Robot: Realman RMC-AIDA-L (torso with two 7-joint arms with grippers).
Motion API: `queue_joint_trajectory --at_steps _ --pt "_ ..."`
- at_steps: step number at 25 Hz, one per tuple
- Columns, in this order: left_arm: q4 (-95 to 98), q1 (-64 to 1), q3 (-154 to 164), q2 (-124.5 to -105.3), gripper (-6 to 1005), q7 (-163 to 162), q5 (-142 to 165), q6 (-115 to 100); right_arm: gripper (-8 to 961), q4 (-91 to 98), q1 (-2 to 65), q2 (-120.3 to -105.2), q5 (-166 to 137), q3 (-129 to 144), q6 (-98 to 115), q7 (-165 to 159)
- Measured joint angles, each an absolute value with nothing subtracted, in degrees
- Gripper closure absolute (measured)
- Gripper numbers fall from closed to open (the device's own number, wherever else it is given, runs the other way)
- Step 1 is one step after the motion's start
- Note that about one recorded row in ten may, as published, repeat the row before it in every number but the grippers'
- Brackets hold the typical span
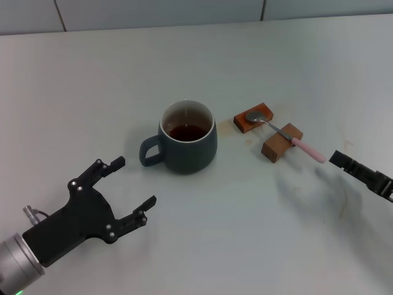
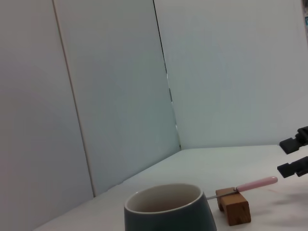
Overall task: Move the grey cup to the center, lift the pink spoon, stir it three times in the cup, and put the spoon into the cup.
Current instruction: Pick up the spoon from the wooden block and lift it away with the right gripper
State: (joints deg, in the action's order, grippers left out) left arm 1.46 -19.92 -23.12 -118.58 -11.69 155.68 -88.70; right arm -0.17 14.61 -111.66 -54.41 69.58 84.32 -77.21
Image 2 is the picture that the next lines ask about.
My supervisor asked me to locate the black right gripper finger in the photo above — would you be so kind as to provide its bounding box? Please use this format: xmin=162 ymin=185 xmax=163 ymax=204
xmin=277 ymin=155 xmax=308 ymax=179
xmin=279 ymin=125 xmax=308 ymax=154

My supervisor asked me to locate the pink handled metal spoon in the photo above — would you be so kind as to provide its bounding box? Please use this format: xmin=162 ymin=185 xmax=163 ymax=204
xmin=206 ymin=176 xmax=279 ymax=201

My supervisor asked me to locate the dark grey ceramic mug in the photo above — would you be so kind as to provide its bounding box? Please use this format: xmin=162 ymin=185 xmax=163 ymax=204
xmin=124 ymin=183 xmax=218 ymax=231

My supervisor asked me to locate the arched light wooden block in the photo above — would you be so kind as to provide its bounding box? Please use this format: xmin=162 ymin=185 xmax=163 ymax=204
xmin=215 ymin=186 xmax=252 ymax=226

